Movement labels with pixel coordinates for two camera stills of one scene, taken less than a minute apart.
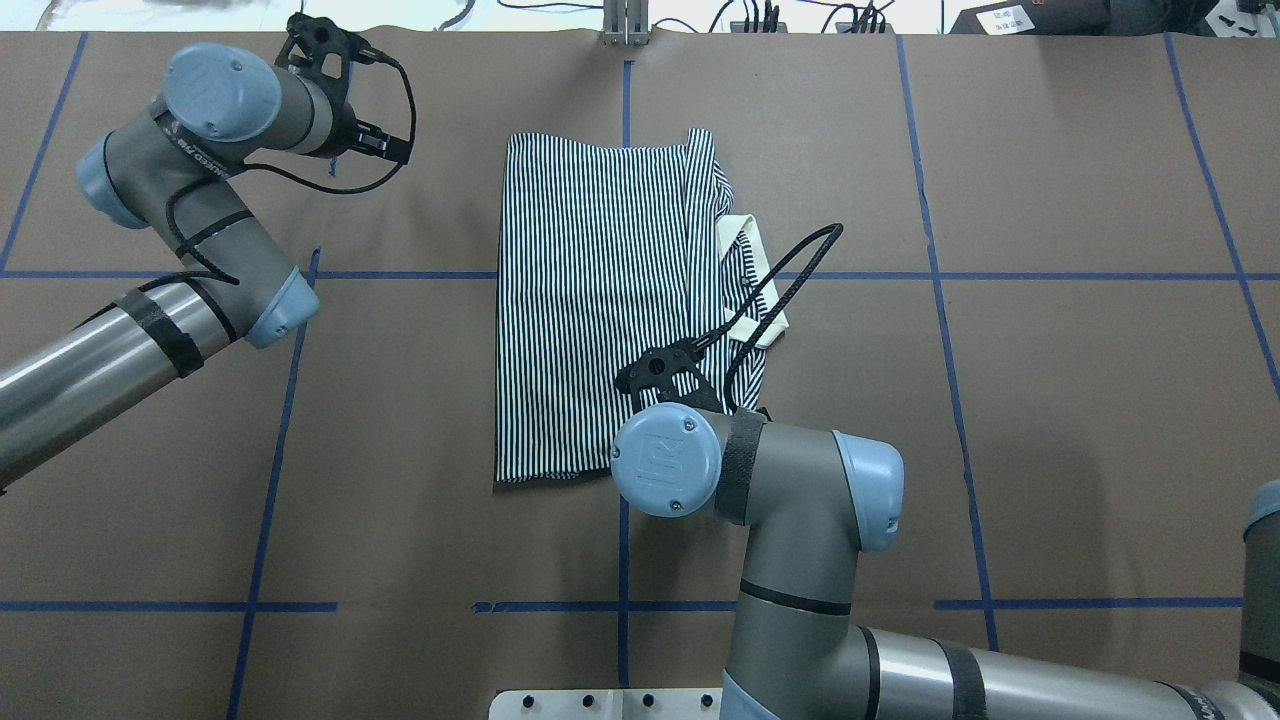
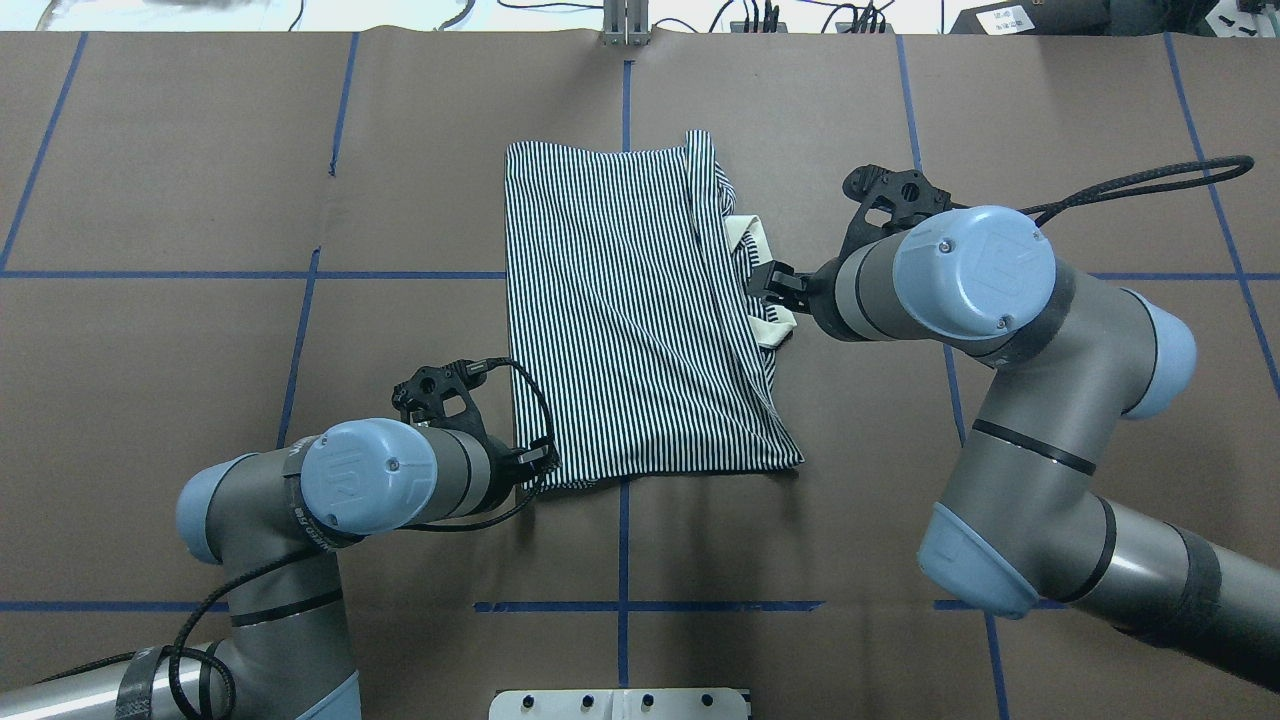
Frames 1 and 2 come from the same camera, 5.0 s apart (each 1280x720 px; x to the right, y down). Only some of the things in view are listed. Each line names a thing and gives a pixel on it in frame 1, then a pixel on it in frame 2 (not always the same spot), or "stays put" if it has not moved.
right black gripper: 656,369 → 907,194
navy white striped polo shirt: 608,254 stays put
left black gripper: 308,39 → 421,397
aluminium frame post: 625,22 stays put
